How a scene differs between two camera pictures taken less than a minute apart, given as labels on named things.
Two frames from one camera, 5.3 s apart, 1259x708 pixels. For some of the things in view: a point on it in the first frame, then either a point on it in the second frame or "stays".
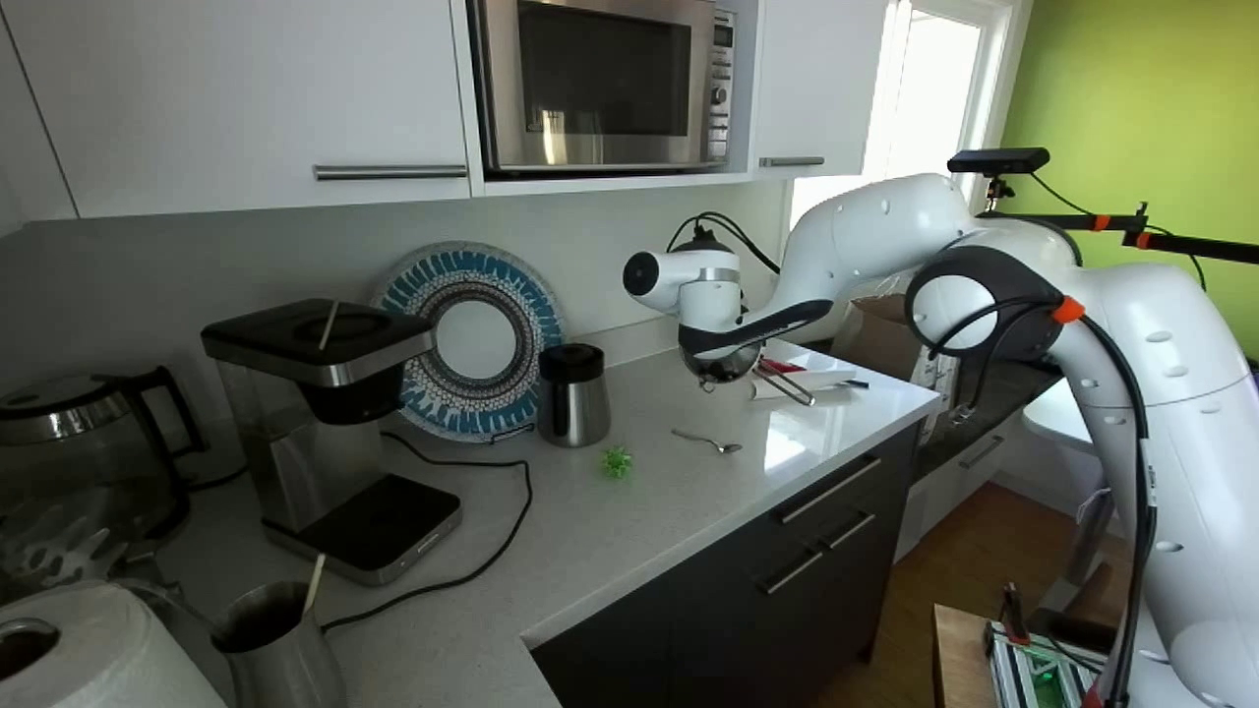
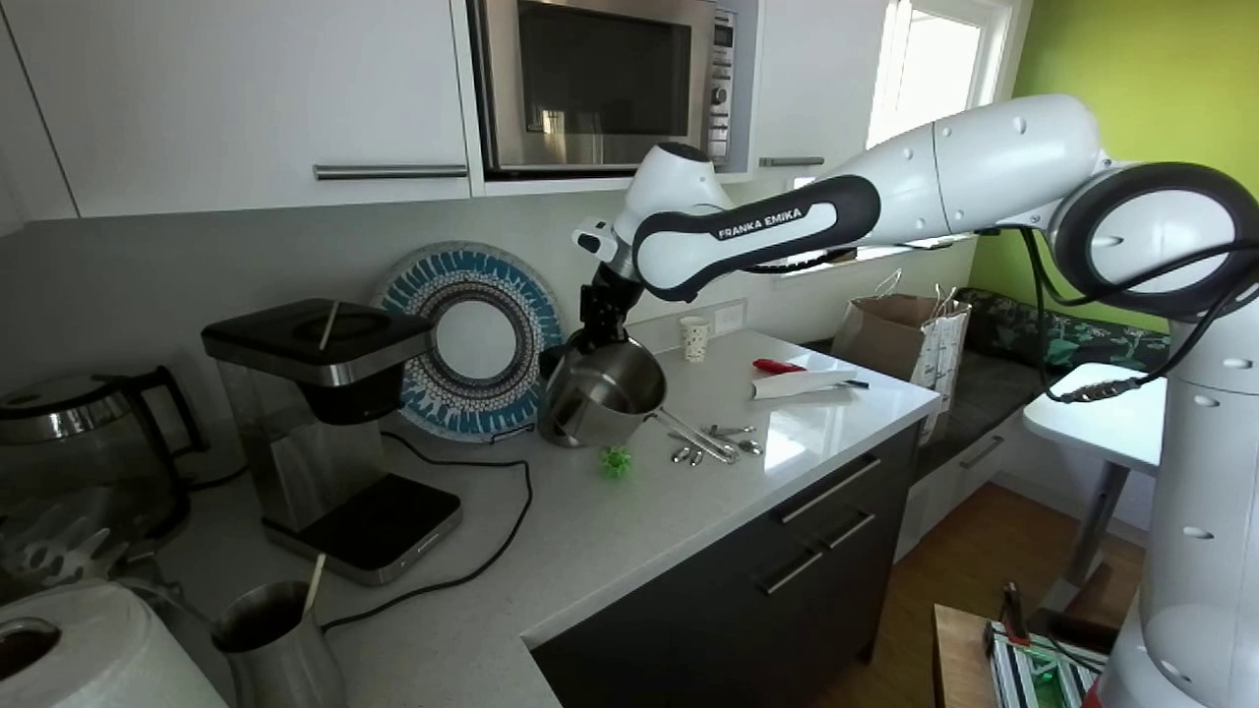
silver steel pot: (717, 355) -> (594, 389)
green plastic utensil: (616, 460) stays
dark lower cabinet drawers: (771, 624) stays
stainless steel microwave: (609, 89) stays
